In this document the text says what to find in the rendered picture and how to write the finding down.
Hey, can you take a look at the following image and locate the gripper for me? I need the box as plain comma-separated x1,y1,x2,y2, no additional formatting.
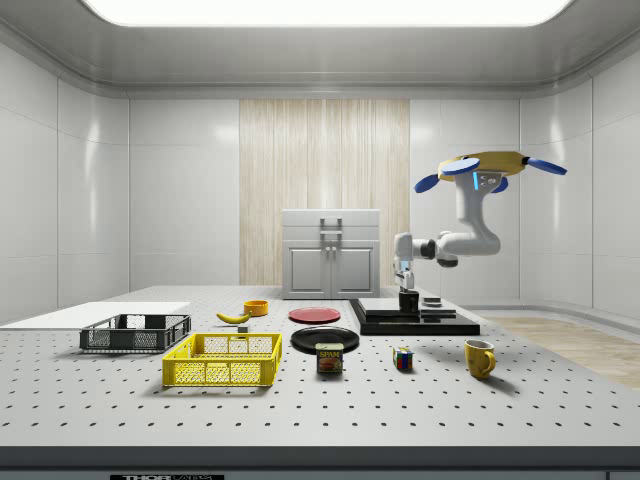
394,268,418,296

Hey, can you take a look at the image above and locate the puzzle cube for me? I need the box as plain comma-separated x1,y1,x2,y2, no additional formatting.
392,345,416,372

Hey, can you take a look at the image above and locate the white cabinet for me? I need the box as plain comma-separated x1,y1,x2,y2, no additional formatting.
281,208,381,301

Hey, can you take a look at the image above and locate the red plate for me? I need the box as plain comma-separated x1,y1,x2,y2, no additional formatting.
288,306,342,325

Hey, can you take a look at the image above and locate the yellow mug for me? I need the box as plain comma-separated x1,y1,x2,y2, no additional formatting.
463,338,498,380

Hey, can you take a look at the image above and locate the flat-sided can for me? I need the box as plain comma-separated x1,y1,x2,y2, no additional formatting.
314,342,346,375

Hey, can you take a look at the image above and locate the black plate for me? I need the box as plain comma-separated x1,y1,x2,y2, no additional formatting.
290,325,361,354

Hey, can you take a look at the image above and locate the yellow basket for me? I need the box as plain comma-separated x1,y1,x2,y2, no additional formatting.
161,332,284,389

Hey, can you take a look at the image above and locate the dark grey basket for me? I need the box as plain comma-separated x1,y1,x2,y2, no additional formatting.
79,313,193,355

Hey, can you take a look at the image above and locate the white board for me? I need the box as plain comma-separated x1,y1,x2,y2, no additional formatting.
0,301,192,331

